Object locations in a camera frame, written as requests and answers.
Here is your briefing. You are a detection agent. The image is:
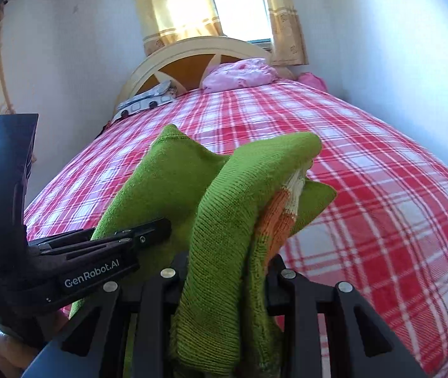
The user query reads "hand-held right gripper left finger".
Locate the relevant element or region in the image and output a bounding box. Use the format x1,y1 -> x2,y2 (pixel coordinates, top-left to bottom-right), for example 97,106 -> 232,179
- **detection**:
23,254 -> 189,378

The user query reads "pink cloth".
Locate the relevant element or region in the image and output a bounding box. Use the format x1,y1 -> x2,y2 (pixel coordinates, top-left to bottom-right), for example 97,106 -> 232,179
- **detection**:
299,72 -> 327,91

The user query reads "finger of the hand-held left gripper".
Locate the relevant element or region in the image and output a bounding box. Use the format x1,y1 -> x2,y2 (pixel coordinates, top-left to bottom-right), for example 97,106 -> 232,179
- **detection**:
29,217 -> 172,261

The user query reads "green knit sweater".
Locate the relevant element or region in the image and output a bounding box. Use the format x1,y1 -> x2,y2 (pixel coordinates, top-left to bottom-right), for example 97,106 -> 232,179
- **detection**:
68,124 -> 337,378

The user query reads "grey patterned pillow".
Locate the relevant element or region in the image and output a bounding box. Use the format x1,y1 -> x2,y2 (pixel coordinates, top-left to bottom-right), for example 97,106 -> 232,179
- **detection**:
113,81 -> 178,121

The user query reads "red plaid bed sheet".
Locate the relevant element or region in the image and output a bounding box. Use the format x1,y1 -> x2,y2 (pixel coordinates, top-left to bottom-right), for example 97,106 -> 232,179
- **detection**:
23,79 -> 448,376

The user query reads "window behind headboard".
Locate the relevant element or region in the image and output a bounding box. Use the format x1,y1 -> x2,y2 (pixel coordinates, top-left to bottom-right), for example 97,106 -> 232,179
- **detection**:
202,0 -> 274,46

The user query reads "narrow yellow curtain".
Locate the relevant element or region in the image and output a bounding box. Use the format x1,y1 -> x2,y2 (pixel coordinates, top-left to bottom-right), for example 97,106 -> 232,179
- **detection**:
261,0 -> 310,66

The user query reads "cream wooden headboard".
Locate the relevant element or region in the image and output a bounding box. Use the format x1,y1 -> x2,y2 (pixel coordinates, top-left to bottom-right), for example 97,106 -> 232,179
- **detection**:
115,36 -> 296,108

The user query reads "pink pillow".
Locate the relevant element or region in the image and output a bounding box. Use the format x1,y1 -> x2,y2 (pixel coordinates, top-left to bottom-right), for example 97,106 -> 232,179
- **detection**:
202,58 -> 278,94

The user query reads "person's left hand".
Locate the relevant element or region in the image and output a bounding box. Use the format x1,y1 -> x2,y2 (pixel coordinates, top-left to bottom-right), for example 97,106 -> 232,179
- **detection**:
0,309 -> 71,375

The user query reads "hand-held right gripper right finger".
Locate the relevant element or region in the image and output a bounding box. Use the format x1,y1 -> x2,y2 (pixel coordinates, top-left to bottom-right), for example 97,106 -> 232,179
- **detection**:
265,255 -> 425,378

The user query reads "wide yellow curtain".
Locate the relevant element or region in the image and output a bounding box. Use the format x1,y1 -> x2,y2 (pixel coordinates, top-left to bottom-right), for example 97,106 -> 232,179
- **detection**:
129,0 -> 223,57

